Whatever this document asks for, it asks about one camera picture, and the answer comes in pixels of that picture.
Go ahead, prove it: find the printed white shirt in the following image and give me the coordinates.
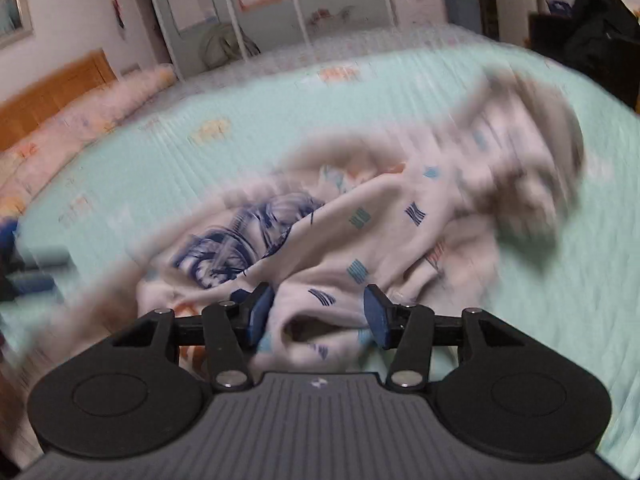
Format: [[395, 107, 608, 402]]
[[15, 62, 586, 376]]

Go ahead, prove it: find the white drawer cabinet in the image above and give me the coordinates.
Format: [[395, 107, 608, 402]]
[[387, 0, 448, 28]]

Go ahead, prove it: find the hanging wall ornament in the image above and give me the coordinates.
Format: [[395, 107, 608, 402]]
[[97, 0, 126, 36]]

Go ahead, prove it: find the floral pillow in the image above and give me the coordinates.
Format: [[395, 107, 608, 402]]
[[0, 65, 178, 221]]

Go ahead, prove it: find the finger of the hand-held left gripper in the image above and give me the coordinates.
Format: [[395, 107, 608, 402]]
[[0, 246, 71, 303]]

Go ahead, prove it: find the framed picture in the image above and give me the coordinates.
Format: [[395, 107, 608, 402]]
[[0, 0, 33, 48]]

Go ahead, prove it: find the mint quilted bee blanket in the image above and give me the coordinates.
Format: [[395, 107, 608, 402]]
[[0, 42, 640, 466]]

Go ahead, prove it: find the white door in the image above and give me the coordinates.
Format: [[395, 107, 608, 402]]
[[492, 0, 538, 46]]

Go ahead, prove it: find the white sliding door wardrobe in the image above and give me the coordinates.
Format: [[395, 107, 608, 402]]
[[141, 0, 396, 81]]

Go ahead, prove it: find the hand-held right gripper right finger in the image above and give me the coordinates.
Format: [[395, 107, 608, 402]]
[[363, 284, 528, 392]]

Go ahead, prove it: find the black jacket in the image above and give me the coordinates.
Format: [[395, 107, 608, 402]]
[[562, 0, 640, 111]]

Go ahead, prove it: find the wooden headboard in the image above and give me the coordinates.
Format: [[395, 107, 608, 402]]
[[0, 49, 118, 153]]

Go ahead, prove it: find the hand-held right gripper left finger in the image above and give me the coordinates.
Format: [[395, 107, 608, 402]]
[[111, 284, 275, 392]]

